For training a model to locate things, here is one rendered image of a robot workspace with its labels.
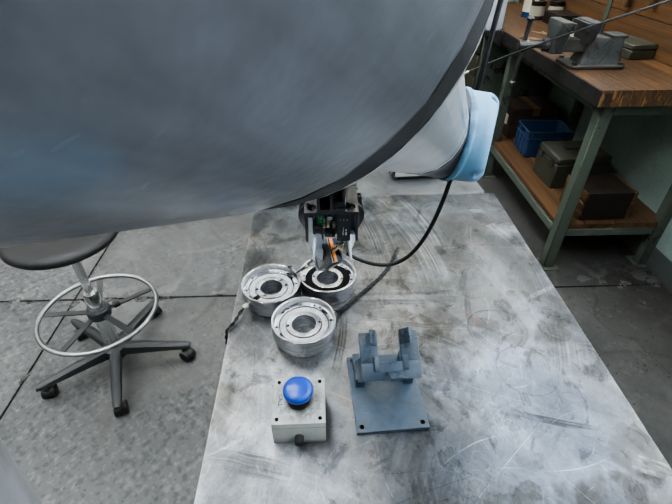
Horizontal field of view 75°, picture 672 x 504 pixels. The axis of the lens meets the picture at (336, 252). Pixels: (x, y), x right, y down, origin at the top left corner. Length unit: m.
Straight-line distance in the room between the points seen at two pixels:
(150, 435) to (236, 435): 1.04
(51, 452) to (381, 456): 1.33
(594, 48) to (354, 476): 1.93
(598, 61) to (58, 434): 2.44
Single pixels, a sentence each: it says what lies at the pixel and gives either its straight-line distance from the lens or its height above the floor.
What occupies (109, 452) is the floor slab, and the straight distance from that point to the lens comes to 1.70.
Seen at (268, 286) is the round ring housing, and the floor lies 0.81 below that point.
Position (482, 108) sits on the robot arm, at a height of 1.24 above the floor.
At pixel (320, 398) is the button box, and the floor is 0.84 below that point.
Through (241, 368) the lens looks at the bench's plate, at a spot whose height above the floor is 0.80.
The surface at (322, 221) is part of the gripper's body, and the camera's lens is 0.58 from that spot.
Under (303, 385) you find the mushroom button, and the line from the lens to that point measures 0.59.
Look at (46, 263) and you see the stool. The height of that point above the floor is 0.61.
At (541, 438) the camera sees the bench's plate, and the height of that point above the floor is 0.80.
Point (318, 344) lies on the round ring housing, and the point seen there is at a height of 0.83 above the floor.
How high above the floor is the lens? 1.36
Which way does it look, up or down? 38 degrees down
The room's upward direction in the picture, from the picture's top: straight up
